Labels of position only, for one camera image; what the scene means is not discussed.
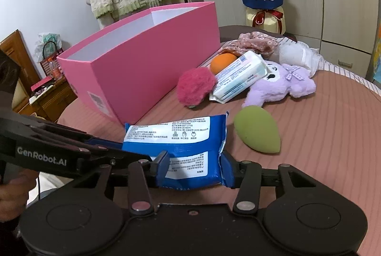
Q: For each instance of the pink floral cloth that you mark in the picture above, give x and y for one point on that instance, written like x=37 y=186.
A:
x=259 y=40

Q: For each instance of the blue wet wipes packet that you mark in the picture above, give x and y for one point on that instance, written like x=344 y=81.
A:
x=178 y=137

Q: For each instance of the brown bed end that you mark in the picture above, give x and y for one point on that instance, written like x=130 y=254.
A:
x=232 y=33

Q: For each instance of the small red box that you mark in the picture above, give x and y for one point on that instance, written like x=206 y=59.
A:
x=40 y=85

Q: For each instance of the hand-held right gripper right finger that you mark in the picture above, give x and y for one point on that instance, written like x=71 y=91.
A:
x=229 y=169

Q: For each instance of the purple plush toy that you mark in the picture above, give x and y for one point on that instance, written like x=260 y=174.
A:
x=282 y=86

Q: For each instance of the white cloth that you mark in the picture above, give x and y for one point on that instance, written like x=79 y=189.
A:
x=294 y=53

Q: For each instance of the green makeup sponge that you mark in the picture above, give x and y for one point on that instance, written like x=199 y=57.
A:
x=256 y=128

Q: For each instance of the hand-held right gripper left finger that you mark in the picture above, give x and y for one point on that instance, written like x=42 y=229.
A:
x=162 y=168

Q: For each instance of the person's left hand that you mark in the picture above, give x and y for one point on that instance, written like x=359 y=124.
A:
x=15 y=193

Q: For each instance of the white plastic bag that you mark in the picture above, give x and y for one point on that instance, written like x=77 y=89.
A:
x=47 y=39

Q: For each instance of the checked basket bag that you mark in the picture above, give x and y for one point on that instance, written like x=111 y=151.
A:
x=50 y=61

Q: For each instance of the pink cardboard box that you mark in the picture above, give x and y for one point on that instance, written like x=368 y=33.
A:
x=148 y=50

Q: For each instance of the red fluffy pompom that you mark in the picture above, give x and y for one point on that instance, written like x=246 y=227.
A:
x=195 y=86

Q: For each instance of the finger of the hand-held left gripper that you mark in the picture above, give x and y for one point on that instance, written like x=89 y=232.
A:
x=119 y=160
x=104 y=143

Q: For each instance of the white wet wipes packet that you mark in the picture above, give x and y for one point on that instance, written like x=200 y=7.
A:
x=238 y=74

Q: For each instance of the orange makeup sponge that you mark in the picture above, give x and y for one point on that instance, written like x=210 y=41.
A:
x=221 y=63

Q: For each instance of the colourful gift bag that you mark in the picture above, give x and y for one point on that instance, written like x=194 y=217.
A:
x=376 y=59

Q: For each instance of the wooden bedside cabinet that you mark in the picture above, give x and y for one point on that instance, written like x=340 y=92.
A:
x=56 y=101

